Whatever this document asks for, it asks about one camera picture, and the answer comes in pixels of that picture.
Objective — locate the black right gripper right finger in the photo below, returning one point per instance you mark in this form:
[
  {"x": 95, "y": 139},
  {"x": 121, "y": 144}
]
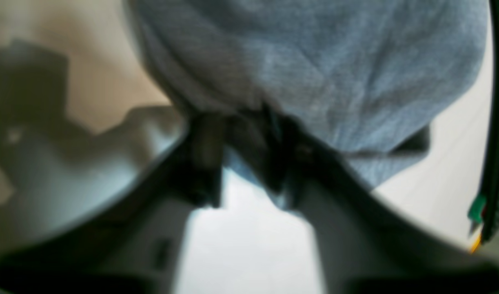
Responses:
[{"x": 364, "y": 247}]

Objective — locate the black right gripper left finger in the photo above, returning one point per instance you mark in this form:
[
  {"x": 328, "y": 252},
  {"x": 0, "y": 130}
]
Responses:
[{"x": 103, "y": 213}]

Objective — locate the grey t-shirt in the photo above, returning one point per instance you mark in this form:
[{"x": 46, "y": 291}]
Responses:
[{"x": 274, "y": 80}]

